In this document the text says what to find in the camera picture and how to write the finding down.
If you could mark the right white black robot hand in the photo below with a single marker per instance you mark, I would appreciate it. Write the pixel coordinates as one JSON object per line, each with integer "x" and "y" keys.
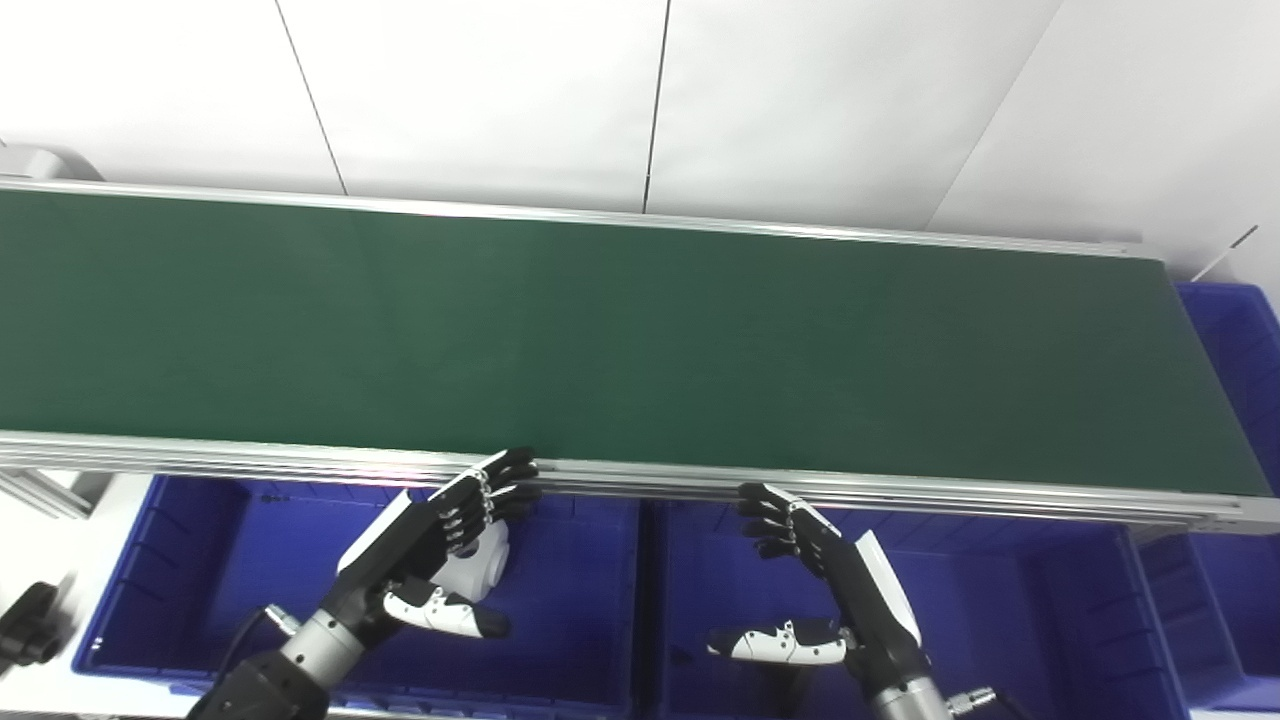
{"x": 860, "y": 600}

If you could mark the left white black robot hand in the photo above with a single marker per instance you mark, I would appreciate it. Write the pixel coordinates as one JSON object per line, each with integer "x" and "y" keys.
{"x": 395, "y": 560}

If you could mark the white block part with holes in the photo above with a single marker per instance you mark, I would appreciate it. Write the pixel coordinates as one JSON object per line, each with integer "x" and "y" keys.
{"x": 485, "y": 565}

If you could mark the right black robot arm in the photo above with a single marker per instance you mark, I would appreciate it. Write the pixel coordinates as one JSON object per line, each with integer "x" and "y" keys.
{"x": 905, "y": 700}

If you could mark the green conveyor belt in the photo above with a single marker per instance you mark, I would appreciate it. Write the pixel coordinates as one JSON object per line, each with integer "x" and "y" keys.
{"x": 640, "y": 330}
{"x": 300, "y": 460}

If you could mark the blue plastic bin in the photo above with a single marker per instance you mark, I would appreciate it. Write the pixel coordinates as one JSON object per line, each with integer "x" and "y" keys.
{"x": 200, "y": 580}
{"x": 1240, "y": 600}
{"x": 1020, "y": 620}

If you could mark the aluminium conveyor support leg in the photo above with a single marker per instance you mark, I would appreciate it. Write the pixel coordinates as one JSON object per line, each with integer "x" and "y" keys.
{"x": 40, "y": 495}

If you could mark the grey conveyor end housing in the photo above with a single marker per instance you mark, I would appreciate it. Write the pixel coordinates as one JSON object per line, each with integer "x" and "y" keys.
{"x": 40, "y": 163}

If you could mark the black knob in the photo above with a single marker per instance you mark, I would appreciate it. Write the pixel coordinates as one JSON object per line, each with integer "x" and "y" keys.
{"x": 30, "y": 625}

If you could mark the thin white rod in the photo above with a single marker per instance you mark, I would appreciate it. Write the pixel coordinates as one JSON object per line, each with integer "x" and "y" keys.
{"x": 1225, "y": 252}

